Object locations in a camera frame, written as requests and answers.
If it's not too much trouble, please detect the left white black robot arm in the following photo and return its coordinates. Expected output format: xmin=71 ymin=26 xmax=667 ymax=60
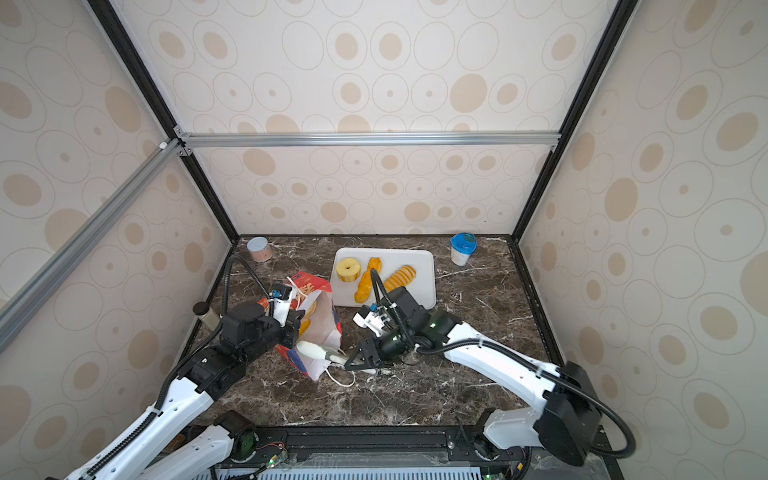
xmin=68 ymin=255 xmax=304 ymax=479

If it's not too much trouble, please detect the yellow ring shaped fake bread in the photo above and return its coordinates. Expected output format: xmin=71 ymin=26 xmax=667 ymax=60
xmin=335 ymin=258 xmax=362 ymax=283

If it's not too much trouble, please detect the blue lidded white cup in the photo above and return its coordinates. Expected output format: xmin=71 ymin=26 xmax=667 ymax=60
xmin=451 ymin=232 xmax=478 ymax=267

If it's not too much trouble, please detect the white plastic tray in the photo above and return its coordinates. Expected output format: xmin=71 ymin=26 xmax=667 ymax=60
xmin=329 ymin=247 xmax=437 ymax=311

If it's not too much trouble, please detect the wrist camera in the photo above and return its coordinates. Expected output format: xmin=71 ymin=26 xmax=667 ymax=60
xmin=270 ymin=283 xmax=292 ymax=301
xmin=353 ymin=304 xmax=391 ymax=337

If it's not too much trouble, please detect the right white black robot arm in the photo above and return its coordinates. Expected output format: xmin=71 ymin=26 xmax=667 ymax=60
xmin=297 ymin=273 xmax=637 ymax=466

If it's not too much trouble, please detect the small bottle with black cap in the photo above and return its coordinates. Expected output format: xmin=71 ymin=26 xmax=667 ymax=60
xmin=192 ymin=301 xmax=221 ymax=330

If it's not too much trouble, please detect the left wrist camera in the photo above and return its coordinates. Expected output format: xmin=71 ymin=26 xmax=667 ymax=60
xmin=270 ymin=283 xmax=292 ymax=301

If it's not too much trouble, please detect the long twisted fake bread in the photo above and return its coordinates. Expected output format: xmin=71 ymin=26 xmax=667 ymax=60
xmin=354 ymin=257 xmax=382 ymax=304

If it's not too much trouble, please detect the horizontal aluminium frame rail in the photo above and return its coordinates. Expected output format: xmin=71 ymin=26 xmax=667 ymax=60
xmin=180 ymin=131 xmax=561 ymax=148

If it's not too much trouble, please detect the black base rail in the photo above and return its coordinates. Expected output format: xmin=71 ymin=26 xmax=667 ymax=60
xmin=179 ymin=423 xmax=625 ymax=480

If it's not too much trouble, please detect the left diagonal aluminium rail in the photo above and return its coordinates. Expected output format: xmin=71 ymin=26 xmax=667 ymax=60
xmin=1 ymin=138 xmax=181 ymax=349

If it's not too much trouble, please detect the red paper gift bag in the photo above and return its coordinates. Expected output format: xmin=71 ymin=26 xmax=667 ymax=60
xmin=259 ymin=272 xmax=342 ymax=381

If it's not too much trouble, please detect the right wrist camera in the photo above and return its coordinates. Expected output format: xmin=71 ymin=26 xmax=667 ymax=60
xmin=353 ymin=304 xmax=391 ymax=337

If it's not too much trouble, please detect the ridged oval fake bread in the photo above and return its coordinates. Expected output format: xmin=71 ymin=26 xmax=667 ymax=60
xmin=384 ymin=265 xmax=417 ymax=292

